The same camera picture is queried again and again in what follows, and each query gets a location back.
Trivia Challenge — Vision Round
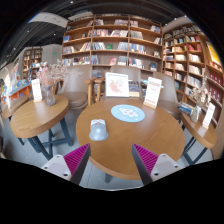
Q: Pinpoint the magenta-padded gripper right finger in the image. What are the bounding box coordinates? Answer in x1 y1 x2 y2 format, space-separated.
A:
131 143 184 186

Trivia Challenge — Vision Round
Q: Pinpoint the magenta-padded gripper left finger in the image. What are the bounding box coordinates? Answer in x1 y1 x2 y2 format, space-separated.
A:
40 143 92 186

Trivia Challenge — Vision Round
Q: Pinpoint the grey computer mouse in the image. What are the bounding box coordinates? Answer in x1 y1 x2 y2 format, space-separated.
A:
88 118 109 142

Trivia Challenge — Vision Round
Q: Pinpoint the round light blue mouse pad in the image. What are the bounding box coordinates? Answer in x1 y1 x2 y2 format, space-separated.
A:
110 104 146 124

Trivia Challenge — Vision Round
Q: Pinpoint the oval wooden side table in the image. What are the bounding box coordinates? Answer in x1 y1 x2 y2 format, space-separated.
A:
9 94 74 161

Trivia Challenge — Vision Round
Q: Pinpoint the wooden table with dark legs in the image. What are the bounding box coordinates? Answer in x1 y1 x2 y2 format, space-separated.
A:
179 111 218 166

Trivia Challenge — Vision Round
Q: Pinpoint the stack of books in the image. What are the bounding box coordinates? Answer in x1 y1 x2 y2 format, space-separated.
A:
177 101 195 117

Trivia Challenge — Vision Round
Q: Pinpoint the beige armchair with wooden arms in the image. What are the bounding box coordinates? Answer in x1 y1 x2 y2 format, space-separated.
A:
94 64 144 101
153 70 183 121
59 64 98 111

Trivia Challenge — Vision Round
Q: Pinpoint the white and red standing sign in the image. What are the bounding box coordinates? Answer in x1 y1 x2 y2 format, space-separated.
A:
143 76 163 109

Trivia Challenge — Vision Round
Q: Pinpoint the glass vase with dried flowers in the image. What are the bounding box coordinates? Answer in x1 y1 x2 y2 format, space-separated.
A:
189 76 212 124

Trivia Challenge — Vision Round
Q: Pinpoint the glass vase with pink flowers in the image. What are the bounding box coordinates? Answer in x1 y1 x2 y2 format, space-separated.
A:
35 59 69 108

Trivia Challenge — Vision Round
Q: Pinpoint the dark cover book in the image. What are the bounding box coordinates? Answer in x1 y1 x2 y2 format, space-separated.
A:
128 80 141 98

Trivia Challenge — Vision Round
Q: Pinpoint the small white sign card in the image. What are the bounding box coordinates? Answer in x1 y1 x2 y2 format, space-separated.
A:
30 78 44 103
201 102 216 130

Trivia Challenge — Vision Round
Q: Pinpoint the white framed pink flower picture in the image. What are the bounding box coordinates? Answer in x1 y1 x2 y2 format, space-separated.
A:
104 71 130 98

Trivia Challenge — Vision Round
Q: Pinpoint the distant wooden bookshelf unit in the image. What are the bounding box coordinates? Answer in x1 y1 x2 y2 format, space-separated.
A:
21 46 44 83

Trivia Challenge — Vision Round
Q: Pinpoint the curved wooden bookshelf unit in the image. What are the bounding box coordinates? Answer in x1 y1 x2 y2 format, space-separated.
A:
162 23 224 128

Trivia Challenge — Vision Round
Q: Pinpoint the wide wooden bookshelf unit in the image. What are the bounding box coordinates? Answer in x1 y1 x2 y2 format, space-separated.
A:
61 13 164 73

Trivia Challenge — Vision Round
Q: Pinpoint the white hanging ceiling panel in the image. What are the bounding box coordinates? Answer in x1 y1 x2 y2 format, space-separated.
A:
28 12 69 28

